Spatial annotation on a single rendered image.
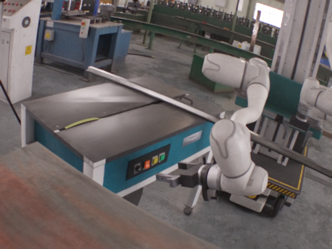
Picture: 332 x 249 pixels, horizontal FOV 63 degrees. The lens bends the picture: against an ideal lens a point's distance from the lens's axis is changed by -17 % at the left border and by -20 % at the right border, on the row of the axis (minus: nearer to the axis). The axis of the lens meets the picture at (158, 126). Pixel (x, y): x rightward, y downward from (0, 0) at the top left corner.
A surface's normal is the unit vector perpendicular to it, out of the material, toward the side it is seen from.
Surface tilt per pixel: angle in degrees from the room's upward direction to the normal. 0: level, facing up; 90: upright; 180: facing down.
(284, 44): 90
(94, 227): 0
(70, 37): 91
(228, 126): 46
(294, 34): 90
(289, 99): 90
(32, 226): 0
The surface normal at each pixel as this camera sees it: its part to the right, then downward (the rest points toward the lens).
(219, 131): -0.46, -0.62
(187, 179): -0.63, 0.22
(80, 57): -0.43, 0.32
